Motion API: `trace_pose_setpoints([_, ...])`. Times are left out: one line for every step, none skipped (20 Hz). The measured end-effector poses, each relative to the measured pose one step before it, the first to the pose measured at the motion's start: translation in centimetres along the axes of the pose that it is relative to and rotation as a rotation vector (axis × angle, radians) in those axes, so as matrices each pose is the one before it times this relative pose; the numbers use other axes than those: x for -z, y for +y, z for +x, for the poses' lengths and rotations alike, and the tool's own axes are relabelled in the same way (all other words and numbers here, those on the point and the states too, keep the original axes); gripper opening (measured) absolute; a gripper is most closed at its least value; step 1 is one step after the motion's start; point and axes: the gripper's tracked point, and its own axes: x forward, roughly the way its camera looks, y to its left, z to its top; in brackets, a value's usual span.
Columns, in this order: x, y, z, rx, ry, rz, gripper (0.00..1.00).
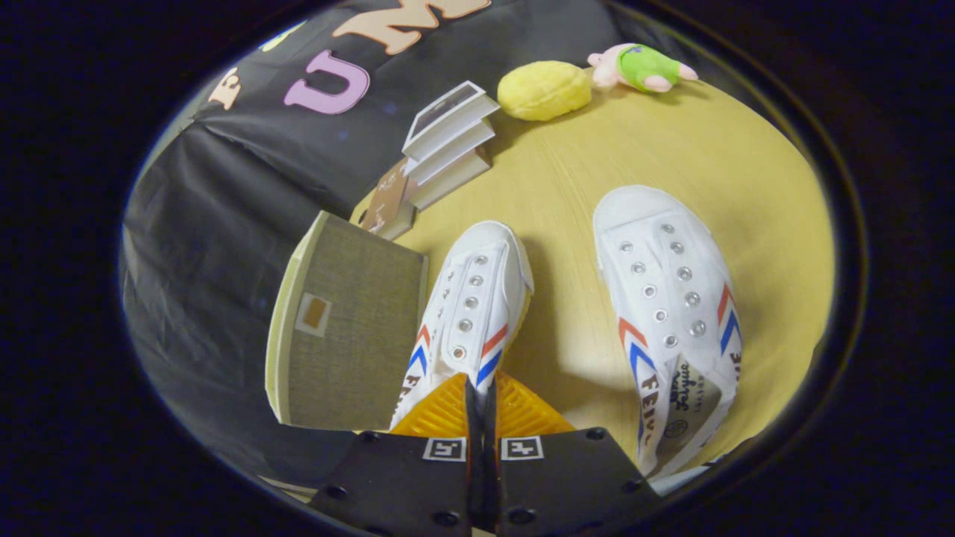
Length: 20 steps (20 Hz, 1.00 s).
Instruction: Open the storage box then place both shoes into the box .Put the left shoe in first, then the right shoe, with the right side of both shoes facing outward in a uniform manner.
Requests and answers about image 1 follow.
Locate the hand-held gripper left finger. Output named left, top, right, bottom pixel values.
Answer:
left=308, top=373, right=484, bottom=537

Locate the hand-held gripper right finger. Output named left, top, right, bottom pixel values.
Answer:
left=483, top=371, right=663, bottom=537

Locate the grey fabric storage box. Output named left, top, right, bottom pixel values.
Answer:
left=265, top=210, right=430, bottom=433

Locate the white canvas shoe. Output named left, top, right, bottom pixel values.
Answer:
left=592, top=185, right=744, bottom=479
left=389, top=220, right=535, bottom=431

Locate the brown cover book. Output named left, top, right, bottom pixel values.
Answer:
left=361, top=159, right=420, bottom=242

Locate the pinkish brown book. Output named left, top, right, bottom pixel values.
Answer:
left=410, top=145, right=493, bottom=212

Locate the black backdrop cloth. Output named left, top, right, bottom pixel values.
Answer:
left=119, top=0, right=620, bottom=486

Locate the plain white book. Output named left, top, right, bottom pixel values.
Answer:
left=407, top=119, right=497, bottom=187

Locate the white portrait cover book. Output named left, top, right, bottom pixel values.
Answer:
left=402, top=81, right=500, bottom=160

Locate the yellow round plush toy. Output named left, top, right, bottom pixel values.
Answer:
left=497, top=60, right=593, bottom=122

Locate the pink and green plush toy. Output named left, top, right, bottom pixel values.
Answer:
left=586, top=43, right=699, bottom=95

